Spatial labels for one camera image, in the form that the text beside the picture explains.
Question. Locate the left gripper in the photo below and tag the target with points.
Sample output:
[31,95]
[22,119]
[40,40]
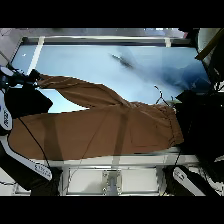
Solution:
[34,76]

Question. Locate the brown pants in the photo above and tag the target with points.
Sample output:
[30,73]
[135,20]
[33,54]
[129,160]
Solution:
[100,133]

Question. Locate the black garment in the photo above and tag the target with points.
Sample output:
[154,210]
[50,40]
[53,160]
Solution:
[200,123]
[28,101]

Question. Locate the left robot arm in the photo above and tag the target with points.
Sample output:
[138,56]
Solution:
[5,117]

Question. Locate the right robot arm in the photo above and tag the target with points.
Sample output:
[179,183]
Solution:
[182,176]

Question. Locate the silver frame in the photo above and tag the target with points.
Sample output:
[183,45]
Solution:
[112,181]

